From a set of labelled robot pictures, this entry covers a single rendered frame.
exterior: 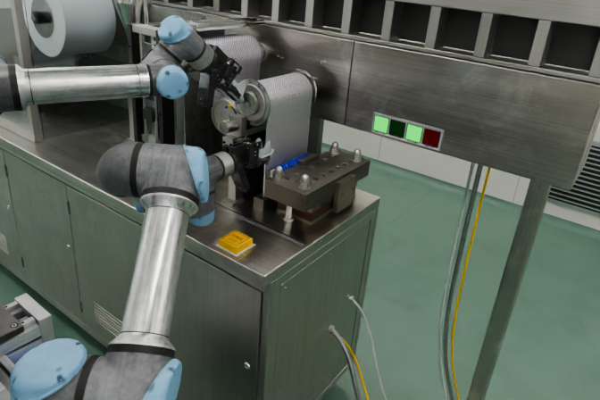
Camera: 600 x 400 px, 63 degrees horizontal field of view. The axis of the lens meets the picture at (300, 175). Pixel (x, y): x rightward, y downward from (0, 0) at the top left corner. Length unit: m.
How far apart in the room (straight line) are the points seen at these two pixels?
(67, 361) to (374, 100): 1.20
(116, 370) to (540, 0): 1.31
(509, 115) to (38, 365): 1.29
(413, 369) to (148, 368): 1.73
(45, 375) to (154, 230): 0.29
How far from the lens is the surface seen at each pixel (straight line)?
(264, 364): 1.58
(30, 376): 0.94
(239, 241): 1.44
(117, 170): 1.04
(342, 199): 1.65
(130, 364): 0.91
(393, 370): 2.45
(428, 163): 4.30
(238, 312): 1.54
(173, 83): 1.19
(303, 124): 1.72
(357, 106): 1.74
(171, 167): 1.01
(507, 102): 1.54
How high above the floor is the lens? 1.68
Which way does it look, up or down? 24 degrees down
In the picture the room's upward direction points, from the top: 5 degrees clockwise
